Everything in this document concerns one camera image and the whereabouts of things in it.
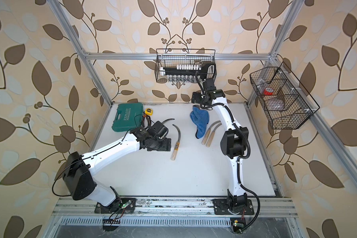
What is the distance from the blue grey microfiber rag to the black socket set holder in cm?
30

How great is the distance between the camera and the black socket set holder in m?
0.83

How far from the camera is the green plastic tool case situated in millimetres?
1043

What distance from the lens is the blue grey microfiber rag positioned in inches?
40.5

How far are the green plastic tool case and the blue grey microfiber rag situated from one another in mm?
396
